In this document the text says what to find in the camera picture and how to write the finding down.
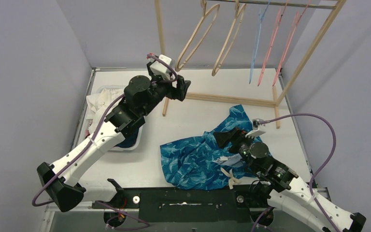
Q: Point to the pink plastic hanger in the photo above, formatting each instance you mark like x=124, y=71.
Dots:
x=295, y=22

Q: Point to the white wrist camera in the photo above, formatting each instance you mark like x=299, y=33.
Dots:
x=158, y=68
x=258, y=129

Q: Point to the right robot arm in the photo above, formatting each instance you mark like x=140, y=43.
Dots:
x=281, y=187

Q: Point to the wooden hanger front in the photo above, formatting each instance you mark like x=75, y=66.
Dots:
x=231, y=36

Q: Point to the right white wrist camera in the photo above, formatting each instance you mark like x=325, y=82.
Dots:
x=258, y=129

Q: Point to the pink hanger of floral shorts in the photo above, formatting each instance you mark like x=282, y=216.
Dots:
x=276, y=25

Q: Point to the navy blue shorts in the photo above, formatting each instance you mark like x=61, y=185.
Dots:
x=130, y=143

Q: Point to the wooden hanger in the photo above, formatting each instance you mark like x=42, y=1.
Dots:
x=231, y=36
x=208, y=18

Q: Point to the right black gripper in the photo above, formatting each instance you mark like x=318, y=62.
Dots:
x=235, y=136

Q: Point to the light blue hanger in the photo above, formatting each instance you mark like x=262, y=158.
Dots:
x=261, y=15

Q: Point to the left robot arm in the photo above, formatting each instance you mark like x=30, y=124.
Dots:
x=62, y=179

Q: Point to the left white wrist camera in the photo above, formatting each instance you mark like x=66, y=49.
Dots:
x=158, y=68

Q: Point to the dark teal patterned shorts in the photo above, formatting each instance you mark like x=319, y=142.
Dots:
x=198, y=162

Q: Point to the wooden clothes rack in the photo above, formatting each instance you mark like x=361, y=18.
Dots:
x=275, y=103

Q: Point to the white plastic basket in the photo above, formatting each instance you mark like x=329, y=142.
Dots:
x=86, y=123

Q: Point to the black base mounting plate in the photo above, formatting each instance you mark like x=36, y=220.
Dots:
x=176, y=205

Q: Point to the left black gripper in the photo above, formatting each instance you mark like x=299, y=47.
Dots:
x=177, y=89

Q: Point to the white drawstring shorts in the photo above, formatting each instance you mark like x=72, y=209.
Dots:
x=97, y=104

